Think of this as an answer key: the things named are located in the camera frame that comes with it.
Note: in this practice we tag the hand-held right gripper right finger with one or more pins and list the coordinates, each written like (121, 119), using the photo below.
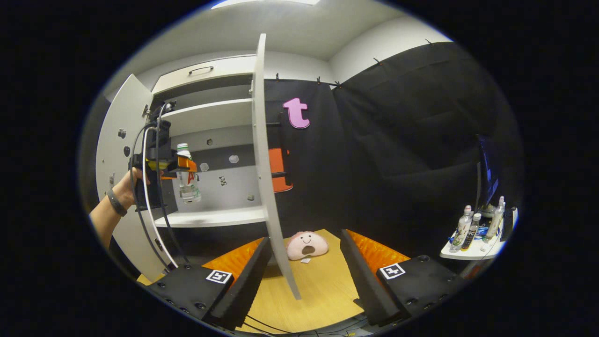
(362, 281)

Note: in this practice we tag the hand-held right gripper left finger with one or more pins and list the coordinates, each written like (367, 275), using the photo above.
(243, 281)

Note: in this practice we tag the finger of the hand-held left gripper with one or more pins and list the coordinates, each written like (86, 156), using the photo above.
(185, 164)

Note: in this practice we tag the white drink bottle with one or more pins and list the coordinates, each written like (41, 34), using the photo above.
(189, 192)

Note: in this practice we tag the white cabinet door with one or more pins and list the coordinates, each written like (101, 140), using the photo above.
(264, 164)
(117, 117)

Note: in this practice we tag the white open cabinet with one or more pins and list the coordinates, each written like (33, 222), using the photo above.
(210, 117)

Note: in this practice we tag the pink plush toy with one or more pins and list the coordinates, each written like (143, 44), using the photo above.
(306, 245)

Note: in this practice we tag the dark wristband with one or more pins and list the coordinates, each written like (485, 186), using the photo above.
(116, 203)

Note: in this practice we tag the white cabinet drawer front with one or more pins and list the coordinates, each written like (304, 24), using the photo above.
(224, 70)

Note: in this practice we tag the small white side table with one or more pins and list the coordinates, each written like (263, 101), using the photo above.
(468, 252)

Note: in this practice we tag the clear plastic bottle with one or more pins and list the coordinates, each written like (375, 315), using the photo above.
(495, 220)
(461, 229)

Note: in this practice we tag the dark slim bottle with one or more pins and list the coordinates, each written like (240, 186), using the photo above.
(471, 234)

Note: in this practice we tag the black backdrop cloth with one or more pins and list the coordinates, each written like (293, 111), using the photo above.
(398, 140)

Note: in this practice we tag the large ceiling light panel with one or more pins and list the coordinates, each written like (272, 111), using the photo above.
(262, 3)

